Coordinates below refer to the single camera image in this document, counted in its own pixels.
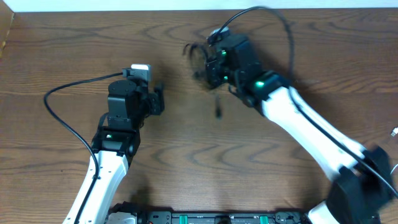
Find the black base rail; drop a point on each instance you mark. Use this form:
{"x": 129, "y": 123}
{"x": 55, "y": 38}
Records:
{"x": 132, "y": 213}

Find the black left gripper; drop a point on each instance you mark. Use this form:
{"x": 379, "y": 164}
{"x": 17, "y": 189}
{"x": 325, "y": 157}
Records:
{"x": 157, "y": 101}

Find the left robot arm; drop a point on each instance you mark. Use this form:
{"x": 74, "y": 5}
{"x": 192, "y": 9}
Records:
{"x": 114, "y": 145}

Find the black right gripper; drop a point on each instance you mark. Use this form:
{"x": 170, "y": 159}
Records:
{"x": 211, "y": 66}

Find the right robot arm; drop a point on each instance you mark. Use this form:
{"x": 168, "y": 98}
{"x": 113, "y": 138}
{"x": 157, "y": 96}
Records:
{"x": 361, "y": 178}

